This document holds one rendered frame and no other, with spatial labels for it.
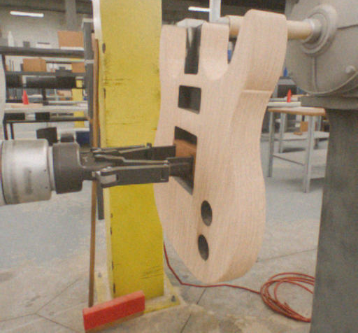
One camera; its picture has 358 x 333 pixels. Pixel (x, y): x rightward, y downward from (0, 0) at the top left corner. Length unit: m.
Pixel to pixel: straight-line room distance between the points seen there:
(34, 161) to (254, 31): 0.31
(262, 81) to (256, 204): 0.15
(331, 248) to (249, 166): 0.61
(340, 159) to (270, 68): 0.55
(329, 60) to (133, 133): 0.97
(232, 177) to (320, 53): 0.40
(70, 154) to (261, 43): 0.28
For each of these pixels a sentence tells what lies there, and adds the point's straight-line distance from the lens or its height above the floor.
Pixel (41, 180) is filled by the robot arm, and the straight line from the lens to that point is 0.44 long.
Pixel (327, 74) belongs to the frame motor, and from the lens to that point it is 0.70.
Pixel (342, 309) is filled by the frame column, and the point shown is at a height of 0.56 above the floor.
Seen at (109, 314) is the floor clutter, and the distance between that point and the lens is 1.67.
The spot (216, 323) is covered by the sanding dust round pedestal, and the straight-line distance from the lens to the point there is 1.72.
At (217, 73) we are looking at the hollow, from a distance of 0.45.
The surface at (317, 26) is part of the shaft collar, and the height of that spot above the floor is 1.25.
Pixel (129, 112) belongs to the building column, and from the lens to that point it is 1.42.
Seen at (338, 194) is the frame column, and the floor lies 0.86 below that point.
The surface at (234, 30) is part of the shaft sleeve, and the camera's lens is 0.59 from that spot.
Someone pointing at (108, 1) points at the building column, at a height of 1.50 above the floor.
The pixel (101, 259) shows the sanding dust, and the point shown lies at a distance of 2.23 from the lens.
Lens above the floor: 1.13
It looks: 12 degrees down
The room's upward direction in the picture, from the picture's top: straight up
